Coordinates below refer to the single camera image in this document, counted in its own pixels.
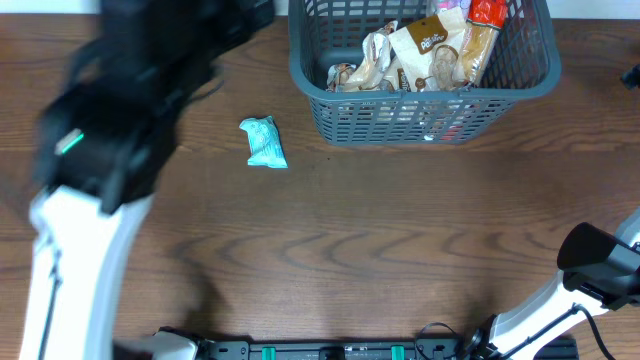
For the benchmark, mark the teal snack packet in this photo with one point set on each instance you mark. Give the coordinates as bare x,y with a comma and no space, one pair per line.
264,143

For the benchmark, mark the black mounting rail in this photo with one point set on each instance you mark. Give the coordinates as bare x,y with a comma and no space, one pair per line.
172,343

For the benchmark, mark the grey plastic lattice basket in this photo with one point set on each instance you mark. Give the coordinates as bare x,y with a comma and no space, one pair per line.
525,64

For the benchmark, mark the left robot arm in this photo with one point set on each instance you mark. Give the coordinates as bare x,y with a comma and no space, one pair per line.
102,146

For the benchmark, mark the tissue pocket pack bundle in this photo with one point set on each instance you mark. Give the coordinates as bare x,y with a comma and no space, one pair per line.
437,6

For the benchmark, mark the beige snack pouch with barcode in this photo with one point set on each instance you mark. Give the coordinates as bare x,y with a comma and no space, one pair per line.
393,80

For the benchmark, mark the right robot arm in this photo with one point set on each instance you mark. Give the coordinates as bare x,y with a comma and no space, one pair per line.
598,272

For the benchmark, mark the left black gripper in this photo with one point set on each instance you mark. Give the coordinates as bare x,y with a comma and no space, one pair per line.
252,14

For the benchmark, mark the orange pasta package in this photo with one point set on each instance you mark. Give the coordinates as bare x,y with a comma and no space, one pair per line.
486,19

